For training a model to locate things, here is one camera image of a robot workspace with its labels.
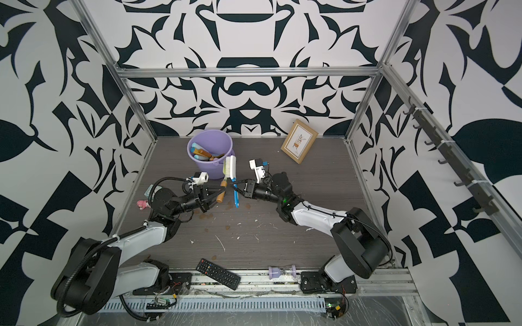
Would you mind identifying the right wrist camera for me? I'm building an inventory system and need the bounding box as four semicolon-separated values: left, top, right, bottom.
249;159;269;183

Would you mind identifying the wooden picture frame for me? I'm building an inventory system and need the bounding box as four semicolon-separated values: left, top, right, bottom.
281;120;318;164

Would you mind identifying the white blue cleaning brush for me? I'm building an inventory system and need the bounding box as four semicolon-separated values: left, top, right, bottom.
224;155;239;208

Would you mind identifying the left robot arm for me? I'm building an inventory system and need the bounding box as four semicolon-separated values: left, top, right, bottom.
50;174;226;318

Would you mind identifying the pink toy figure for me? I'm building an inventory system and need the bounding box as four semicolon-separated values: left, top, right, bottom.
137;200;150;211

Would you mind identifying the black remote control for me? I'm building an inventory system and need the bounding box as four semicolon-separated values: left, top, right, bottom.
196;258;241;291

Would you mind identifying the light green small trowel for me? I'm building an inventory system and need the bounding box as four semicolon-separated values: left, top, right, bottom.
216;156;236;203

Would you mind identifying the purple plastic bucket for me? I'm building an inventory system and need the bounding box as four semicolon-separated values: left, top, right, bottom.
187;130;235;180

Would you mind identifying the small teal alarm clock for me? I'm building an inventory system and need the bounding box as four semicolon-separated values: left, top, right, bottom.
144;185;161;198

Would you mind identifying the purple sand timer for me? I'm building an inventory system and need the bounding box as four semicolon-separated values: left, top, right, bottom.
268;265;297;280

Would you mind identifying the light blue pointed trowel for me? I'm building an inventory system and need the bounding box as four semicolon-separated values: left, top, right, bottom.
191;142;206;151

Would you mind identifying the light blue scoop trowel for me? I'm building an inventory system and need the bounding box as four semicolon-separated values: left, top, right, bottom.
193;154;209;161

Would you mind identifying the wall hook rail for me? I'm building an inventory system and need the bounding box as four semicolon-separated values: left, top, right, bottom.
405;104;500;216

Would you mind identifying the yellow scoop trowel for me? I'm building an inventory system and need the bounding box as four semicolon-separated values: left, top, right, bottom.
198;150;224;161

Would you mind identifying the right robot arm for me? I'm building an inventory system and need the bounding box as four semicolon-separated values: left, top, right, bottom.
232;172;393;293

